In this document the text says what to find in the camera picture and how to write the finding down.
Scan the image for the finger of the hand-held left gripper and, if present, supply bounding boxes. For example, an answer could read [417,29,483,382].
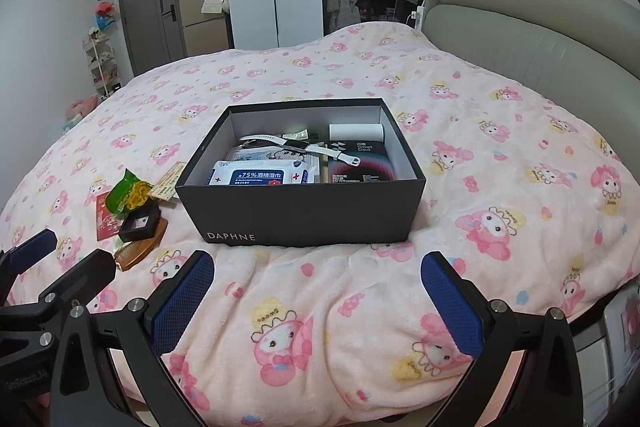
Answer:
[0,228,58,293]
[32,249,118,310]

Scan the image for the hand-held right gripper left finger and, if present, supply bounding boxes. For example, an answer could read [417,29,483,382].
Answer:
[50,251,216,427]

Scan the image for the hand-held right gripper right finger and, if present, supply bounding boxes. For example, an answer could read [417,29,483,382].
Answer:
[421,251,581,427]

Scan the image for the red envelope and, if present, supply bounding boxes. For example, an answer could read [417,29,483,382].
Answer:
[96,192,126,240]

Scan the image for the brown wooden comb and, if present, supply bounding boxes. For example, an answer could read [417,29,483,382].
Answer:
[114,217,168,272]

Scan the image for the small black box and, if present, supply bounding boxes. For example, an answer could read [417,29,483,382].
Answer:
[119,205,161,242]

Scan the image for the green snack packet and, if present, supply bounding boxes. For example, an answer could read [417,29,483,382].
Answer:
[109,171,140,216]

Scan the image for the beige sticker card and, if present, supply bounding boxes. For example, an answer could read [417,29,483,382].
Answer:
[152,161,188,202]

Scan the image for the black cardboard box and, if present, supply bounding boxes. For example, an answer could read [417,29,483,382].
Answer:
[175,98,428,248]

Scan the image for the blue white wet wipes packet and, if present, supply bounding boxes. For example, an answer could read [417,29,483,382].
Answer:
[205,159,307,186]

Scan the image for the pink bag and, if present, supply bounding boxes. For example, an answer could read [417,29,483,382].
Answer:
[65,94,98,128]

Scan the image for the white shelf rack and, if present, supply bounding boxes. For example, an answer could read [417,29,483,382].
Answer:
[82,29,122,100]

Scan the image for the white paper roll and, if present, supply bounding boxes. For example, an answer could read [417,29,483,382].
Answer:
[328,123,386,142]

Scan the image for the red pink balloon toy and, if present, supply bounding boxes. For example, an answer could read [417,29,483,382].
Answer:
[95,0,117,30]

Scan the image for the pink printed blanket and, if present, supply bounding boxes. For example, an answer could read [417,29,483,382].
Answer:
[0,22,640,425]

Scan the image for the stacked cardboard boxes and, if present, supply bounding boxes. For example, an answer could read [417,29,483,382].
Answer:
[178,0,233,55]

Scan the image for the grey door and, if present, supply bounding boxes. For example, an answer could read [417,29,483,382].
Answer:
[116,0,183,62]

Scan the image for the grey padded headboard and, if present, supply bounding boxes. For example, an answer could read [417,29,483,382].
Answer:
[422,0,640,188]

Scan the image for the white cable in box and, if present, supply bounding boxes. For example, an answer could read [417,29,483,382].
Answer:
[239,134,362,168]

